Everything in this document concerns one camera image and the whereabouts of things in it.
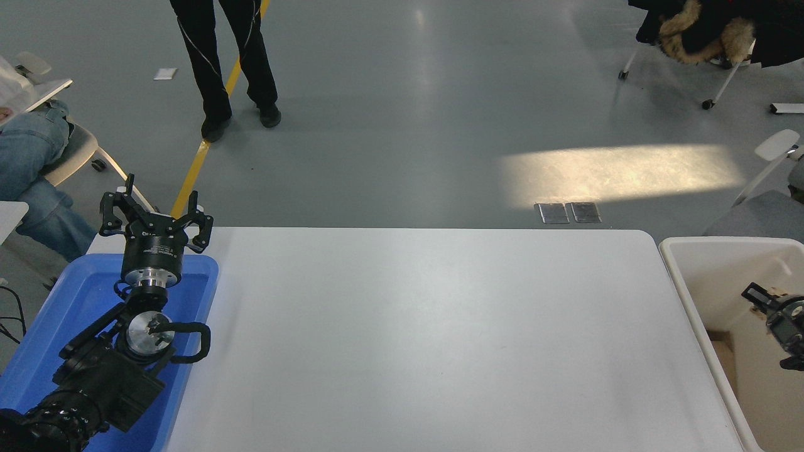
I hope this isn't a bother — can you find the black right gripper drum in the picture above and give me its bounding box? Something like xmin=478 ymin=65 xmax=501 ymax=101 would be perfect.
xmin=766 ymin=299 xmax=804 ymax=354

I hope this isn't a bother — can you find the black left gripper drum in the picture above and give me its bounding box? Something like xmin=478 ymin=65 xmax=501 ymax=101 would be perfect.
xmin=121 ymin=215 xmax=190 ymax=275

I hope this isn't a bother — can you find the large pale plastic bin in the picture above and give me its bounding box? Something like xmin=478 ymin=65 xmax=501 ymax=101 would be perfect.
xmin=658 ymin=236 xmax=804 ymax=452

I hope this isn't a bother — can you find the beige office chair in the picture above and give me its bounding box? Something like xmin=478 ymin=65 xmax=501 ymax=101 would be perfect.
xmin=14 ymin=51 xmax=155 ymax=212

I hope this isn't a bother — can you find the grey chair with white armrest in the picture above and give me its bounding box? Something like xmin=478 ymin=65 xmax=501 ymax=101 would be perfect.
xmin=702 ymin=129 xmax=804 ymax=243

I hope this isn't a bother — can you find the blue plastic tray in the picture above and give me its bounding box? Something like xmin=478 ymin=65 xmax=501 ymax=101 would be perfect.
xmin=0 ymin=254 xmax=219 ymax=452

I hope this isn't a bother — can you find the seated person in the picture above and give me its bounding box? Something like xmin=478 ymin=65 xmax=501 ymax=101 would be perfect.
xmin=0 ymin=56 xmax=99 ymax=262

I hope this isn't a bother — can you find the small white side table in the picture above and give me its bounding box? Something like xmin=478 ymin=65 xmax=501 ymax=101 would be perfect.
xmin=0 ymin=201 xmax=29 ymax=247

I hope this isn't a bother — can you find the white writing board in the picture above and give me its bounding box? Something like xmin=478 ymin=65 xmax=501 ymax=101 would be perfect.
xmin=0 ymin=78 xmax=73 ymax=124

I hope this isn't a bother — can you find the standing person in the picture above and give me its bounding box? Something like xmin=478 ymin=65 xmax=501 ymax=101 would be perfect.
xmin=169 ymin=0 xmax=283 ymax=143

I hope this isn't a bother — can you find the silver floor outlet plate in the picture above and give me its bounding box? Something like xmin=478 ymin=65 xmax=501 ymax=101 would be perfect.
xmin=534 ymin=202 xmax=570 ymax=225
xmin=564 ymin=202 xmax=602 ymax=223

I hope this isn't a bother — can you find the dark coat with fur trim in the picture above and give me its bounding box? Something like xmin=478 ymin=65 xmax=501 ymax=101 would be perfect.
xmin=628 ymin=0 xmax=804 ymax=68

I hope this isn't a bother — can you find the black floor cable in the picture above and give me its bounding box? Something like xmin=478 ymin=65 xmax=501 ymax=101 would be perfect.
xmin=0 ymin=286 xmax=27 ymax=346

